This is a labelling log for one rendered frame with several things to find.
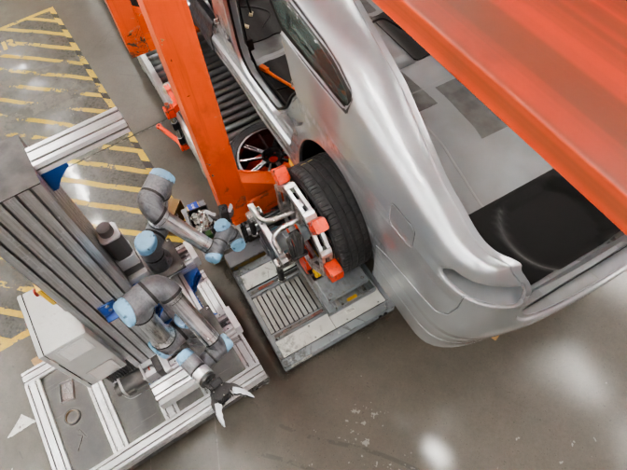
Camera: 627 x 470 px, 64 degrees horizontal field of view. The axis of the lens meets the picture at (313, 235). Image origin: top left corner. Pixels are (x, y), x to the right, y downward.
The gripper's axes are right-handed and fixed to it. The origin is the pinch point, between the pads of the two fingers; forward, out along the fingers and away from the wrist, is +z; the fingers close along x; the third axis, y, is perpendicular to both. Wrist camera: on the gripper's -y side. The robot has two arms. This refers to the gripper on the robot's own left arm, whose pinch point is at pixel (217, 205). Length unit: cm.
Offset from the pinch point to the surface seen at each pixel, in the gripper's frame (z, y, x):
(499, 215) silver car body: -75, -3, 133
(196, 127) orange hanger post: -0.8, -49.3, -5.6
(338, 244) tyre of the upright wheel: -58, -1, 44
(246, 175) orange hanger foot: 24.4, 1.9, 26.0
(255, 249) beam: 34, 71, 31
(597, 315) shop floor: -109, 82, 214
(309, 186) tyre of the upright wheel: -35, -24, 39
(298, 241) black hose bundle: -49, -2, 26
